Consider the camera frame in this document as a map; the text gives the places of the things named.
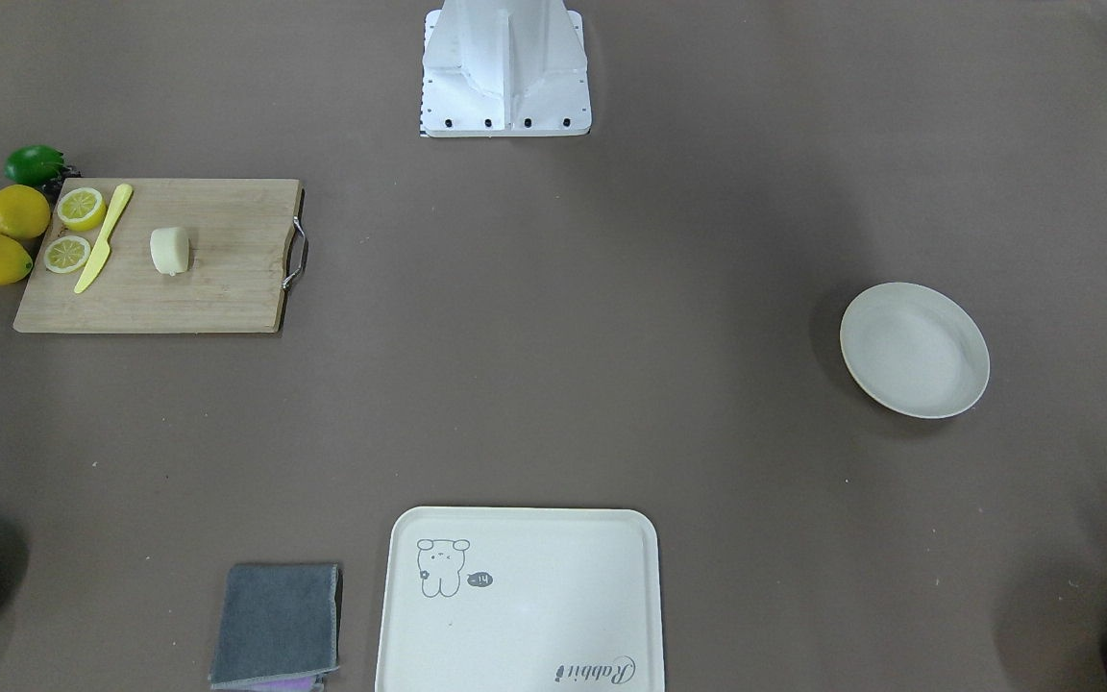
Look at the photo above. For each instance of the yellow plastic knife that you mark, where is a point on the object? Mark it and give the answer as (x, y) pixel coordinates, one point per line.
(100, 251)

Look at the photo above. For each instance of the green lime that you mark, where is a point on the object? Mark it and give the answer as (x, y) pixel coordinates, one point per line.
(34, 165)

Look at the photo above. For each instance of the wooden cutting board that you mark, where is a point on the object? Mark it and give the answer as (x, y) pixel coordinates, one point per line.
(240, 233)

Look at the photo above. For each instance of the cream round plate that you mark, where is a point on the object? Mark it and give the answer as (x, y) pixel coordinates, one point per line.
(914, 350)

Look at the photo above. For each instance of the upper whole lemon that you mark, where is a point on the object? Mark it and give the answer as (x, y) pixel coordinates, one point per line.
(24, 212)

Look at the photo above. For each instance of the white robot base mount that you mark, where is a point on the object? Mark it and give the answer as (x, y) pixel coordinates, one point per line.
(504, 68)

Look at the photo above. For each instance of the lemon half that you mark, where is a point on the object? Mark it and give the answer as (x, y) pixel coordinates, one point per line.
(82, 209)
(68, 253)

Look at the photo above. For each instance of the grey folded cloth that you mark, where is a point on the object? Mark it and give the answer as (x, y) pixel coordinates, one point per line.
(277, 621)

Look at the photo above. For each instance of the lower lemon half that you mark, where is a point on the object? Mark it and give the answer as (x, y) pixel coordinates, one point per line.
(68, 253)

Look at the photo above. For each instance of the purple cloth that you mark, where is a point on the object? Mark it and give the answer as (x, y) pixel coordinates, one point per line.
(315, 682)

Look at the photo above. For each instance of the cream rabbit tray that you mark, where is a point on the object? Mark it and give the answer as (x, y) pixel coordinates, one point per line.
(521, 599)

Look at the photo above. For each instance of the upper lemon half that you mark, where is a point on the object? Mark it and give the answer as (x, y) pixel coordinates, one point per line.
(82, 209)

